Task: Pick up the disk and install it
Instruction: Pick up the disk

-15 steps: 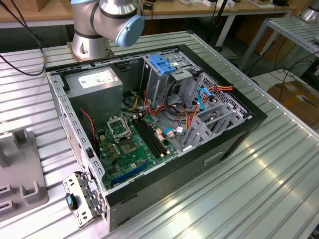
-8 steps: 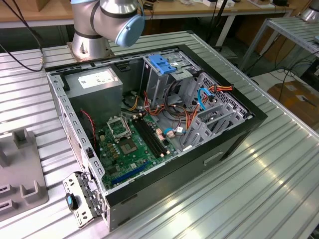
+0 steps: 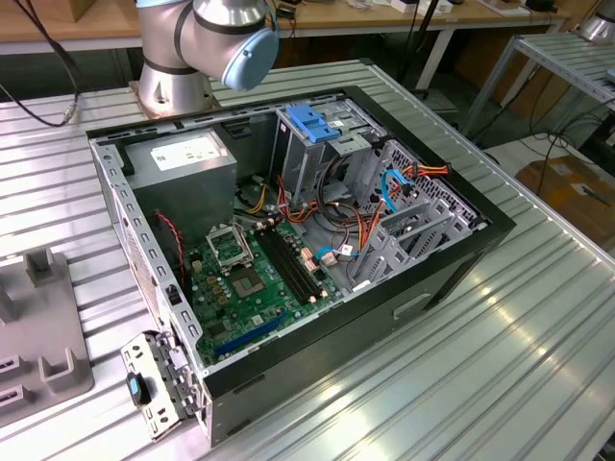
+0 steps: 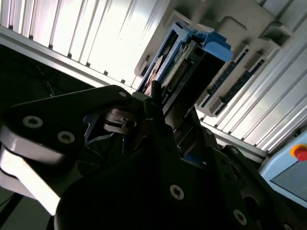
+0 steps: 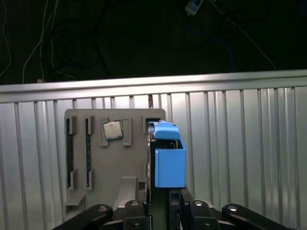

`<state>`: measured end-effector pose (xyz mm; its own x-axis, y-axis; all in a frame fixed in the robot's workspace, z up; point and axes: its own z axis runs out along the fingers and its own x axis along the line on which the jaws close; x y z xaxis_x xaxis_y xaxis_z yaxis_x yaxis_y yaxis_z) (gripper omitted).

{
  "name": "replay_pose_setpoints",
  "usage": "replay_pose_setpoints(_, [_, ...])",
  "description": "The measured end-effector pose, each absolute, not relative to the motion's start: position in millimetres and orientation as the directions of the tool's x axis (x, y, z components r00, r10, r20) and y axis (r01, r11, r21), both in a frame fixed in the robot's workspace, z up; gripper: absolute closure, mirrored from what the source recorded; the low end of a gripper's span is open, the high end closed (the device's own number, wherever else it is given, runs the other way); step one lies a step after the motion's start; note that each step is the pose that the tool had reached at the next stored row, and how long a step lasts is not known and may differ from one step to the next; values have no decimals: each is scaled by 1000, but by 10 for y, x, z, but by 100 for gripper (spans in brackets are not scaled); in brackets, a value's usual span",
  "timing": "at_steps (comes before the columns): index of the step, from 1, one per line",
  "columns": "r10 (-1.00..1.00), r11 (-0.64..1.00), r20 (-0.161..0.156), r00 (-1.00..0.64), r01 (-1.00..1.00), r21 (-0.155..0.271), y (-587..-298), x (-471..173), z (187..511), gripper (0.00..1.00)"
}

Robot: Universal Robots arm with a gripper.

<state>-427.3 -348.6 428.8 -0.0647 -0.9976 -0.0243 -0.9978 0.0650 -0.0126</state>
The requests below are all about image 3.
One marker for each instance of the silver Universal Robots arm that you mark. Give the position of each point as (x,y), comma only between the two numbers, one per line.
(211,33)

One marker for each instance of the grey optical drive cage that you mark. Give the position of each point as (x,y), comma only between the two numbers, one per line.
(300,168)

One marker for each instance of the black blue release latch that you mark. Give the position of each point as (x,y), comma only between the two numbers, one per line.
(136,389)

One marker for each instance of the black RAM slot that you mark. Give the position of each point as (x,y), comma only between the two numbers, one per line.
(293,261)
(281,266)

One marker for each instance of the grey part rack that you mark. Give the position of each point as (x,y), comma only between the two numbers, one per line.
(43,317)

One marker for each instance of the flat brown cardboard box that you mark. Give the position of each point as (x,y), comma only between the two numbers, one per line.
(562,192)

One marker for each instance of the blue expansion slot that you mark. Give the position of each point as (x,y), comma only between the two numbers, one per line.
(250,335)

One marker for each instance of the small black device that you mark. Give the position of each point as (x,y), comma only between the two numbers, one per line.
(540,5)

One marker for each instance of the metal slat side table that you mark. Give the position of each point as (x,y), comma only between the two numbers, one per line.
(552,53)

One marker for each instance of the grey power supply unit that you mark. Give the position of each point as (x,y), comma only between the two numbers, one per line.
(182,187)

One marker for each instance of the black open PC case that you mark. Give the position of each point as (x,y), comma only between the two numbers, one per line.
(336,346)

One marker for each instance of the perforated metal disk bay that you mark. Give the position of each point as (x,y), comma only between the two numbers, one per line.
(389,261)

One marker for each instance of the metal slot retainer bracket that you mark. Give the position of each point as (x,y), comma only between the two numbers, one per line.
(139,353)

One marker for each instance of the blue drive bay latch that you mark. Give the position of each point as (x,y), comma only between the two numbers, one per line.
(310,126)

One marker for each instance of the CPU socket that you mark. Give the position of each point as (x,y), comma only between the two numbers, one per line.
(246,284)

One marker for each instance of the green motherboard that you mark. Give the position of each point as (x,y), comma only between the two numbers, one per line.
(269,312)

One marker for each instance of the black case fan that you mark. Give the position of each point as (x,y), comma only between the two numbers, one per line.
(168,249)

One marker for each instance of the small white box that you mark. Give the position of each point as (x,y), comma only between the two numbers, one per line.
(403,5)

